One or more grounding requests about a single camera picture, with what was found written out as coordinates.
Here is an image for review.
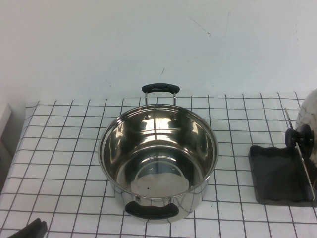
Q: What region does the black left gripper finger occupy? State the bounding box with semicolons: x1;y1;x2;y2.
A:
39;220;48;238
19;218;42;238

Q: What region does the stainless steel pot lid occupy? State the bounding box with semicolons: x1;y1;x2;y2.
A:
284;89;317;169

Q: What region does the dark grey wire lid rack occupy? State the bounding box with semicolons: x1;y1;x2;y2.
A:
249;108;317;208

